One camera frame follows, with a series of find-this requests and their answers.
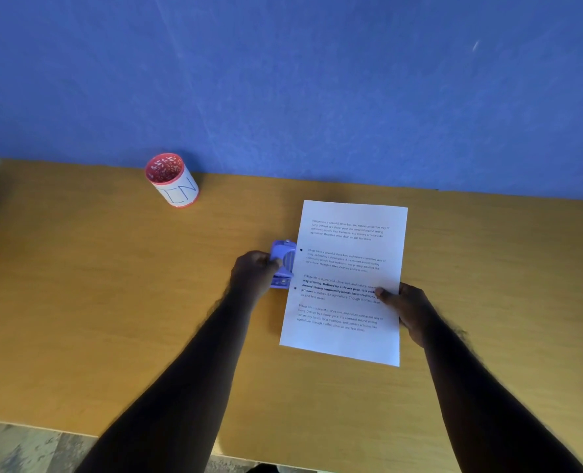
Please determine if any person's left hand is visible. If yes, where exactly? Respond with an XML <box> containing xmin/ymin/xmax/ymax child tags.
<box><xmin>229</xmin><ymin>250</ymin><xmax>282</xmax><ymax>311</ymax></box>

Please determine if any person's right hand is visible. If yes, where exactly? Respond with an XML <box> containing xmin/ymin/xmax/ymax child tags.
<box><xmin>374</xmin><ymin>282</ymin><xmax>446</xmax><ymax>349</ymax></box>

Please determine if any blue hole punch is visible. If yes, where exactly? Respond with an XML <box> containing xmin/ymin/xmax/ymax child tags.
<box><xmin>269</xmin><ymin>239</ymin><xmax>298</xmax><ymax>290</ymax></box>

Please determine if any white printed paper sheet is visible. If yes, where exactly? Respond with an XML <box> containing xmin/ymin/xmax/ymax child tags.
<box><xmin>279</xmin><ymin>200</ymin><xmax>409</xmax><ymax>368</ymax></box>

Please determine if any person's left forearm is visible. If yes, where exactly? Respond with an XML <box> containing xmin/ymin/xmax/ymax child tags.
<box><xmin>74</xmin><ymin>295</ymin><xmax>261</xmax><ymax>473</ymax></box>

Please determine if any person's right forearm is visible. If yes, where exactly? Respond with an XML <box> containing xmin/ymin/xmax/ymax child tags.
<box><xmin>422</xmin><ymin>327</ymin><xmax>583</xmax><ymax>473</ymax></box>

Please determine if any red cup with white label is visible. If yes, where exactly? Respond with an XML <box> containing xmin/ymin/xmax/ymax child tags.
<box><xmin>144</xmin><ymin>152</ymin><xmax>200</xmax><ymax>209</ymax></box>

